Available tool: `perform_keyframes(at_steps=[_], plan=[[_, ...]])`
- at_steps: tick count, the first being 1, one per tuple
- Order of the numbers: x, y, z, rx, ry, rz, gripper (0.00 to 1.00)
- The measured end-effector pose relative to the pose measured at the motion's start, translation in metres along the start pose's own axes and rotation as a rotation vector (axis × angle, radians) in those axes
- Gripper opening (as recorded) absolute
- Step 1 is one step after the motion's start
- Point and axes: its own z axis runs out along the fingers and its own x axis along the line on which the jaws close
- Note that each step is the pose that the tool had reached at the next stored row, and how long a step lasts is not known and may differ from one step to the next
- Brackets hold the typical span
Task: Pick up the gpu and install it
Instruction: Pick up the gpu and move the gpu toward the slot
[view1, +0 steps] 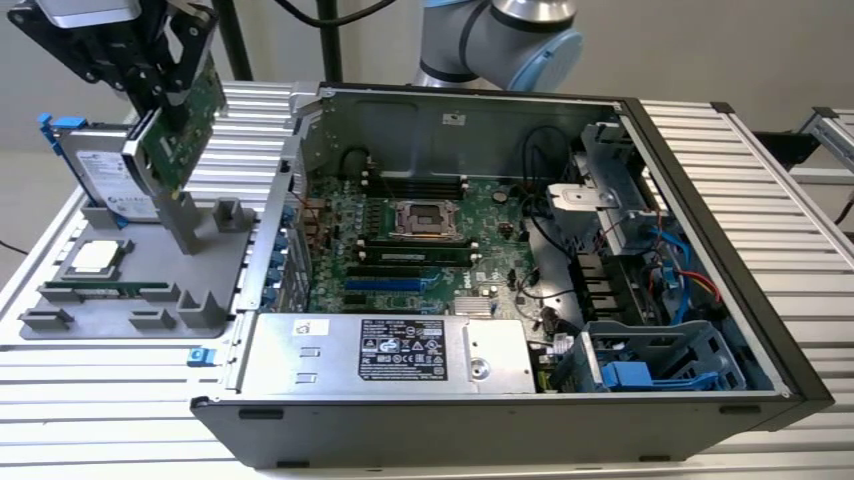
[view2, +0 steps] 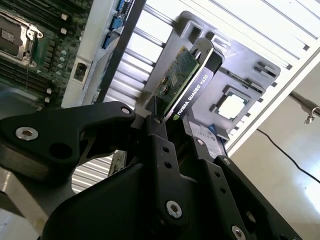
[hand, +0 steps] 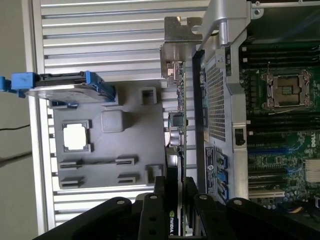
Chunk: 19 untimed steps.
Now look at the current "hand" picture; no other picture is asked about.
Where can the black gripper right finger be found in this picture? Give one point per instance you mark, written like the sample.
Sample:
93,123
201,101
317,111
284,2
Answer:
210,220

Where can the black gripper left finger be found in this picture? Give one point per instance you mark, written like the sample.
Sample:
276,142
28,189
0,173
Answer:
152,220

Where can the graphics card with black shroud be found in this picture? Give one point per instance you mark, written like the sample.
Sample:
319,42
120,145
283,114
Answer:
173,185

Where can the white expansion slot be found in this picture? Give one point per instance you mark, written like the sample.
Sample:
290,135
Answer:
267,194

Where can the short black expansion slot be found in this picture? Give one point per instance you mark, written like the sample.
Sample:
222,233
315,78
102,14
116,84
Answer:
267,173

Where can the grey plastic parts rack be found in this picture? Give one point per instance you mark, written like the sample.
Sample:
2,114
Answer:
125,150

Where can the blue expansion slot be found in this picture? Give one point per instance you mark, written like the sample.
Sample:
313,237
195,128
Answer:
270,150

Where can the long black expansion slot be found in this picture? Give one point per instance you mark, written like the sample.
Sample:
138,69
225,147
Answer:
265,141

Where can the silver finned heatsink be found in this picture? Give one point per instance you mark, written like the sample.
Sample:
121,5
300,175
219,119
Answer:
312,172

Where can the silver CPU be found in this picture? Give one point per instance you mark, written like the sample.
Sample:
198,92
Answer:
75,137

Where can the black and silver PC case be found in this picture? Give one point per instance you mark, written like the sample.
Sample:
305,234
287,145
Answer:
237,105

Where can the green motherboard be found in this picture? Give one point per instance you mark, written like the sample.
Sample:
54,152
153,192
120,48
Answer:
297,140

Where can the CPU socket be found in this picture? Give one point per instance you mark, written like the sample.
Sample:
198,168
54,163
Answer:
287,91

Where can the hard disk in blue carrier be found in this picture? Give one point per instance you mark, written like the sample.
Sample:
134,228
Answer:
65,92

